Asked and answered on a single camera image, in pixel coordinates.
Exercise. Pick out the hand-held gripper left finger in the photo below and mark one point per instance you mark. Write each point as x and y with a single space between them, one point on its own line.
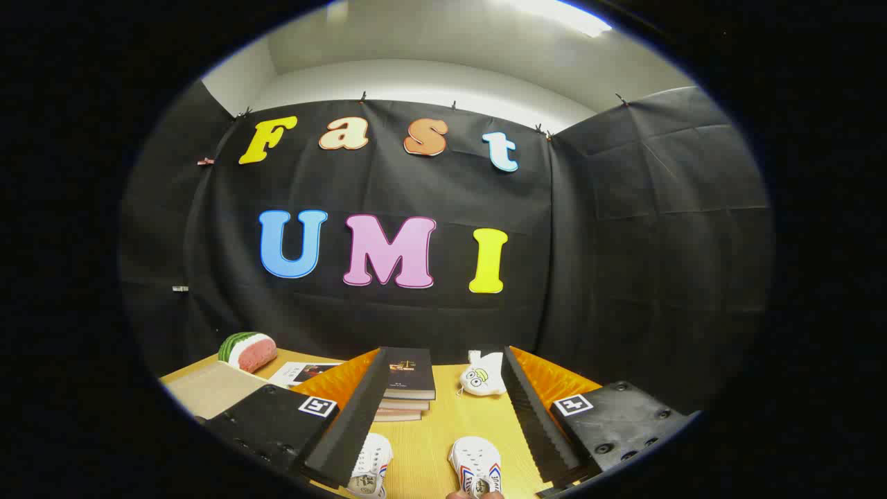
346 436

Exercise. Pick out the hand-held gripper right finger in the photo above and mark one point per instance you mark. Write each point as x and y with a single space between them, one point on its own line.
537 423

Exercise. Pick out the white perforated shoe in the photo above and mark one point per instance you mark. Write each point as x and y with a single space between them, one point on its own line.
475 459
371 463

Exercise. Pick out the beige fabric storage box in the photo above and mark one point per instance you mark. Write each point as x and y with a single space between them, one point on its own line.
208 388

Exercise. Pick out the thick brown book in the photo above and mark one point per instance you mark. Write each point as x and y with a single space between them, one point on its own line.
398 415

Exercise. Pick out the thin brown book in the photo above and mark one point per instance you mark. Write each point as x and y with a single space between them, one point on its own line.
405 404

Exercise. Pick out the white plush toy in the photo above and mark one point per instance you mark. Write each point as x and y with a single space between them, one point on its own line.
481 378

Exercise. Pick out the white book with portrait cover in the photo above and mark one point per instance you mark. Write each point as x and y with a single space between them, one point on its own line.
305 373

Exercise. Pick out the black hardcover book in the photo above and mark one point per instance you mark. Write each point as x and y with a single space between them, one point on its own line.
410 371

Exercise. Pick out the watermelon slice toy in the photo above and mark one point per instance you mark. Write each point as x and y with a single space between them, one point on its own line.
248 350

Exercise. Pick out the black backdrop cloth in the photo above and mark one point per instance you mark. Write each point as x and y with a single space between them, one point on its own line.
388 187

